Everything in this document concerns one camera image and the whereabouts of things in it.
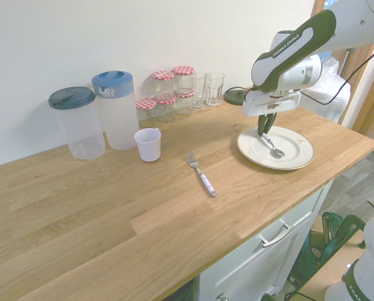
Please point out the clear pitcher with teal lid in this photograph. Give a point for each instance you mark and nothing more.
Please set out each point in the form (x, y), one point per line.
(80, 125)

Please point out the glass jar red checked lid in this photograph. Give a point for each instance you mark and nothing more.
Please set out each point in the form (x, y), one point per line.
(166, 100)
(184, 70)
(163, 76)
(146, 105)
(184, 100)

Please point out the white plate with gold rim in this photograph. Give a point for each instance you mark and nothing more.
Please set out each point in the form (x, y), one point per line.
(295, 147)

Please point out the clear glass mug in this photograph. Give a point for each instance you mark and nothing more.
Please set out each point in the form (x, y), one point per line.
(199, 91)

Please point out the clear glass tumbler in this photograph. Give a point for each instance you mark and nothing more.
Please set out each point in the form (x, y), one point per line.
(215, 87)

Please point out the dark round disc base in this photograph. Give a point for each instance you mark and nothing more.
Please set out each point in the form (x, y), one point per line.
(234, 97)

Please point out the clear pitcher with blue lid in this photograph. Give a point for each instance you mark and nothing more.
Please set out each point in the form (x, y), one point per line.
(118, 119)

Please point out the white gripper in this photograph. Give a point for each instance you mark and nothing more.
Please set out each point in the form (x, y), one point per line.
(268, 103)

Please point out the white plastic cup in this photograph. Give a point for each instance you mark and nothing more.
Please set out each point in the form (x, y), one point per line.
(147, 145)

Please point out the white kitchen cabinet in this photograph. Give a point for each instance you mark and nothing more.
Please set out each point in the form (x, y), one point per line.
(253, 266)

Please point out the clear plastic wrapped bundle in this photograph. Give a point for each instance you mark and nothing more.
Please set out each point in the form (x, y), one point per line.
(328, 87)

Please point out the green bar clamp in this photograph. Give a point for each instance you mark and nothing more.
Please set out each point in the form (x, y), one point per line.
(350, 222)

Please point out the green bag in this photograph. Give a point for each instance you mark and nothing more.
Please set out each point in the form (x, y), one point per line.
(309, 257)

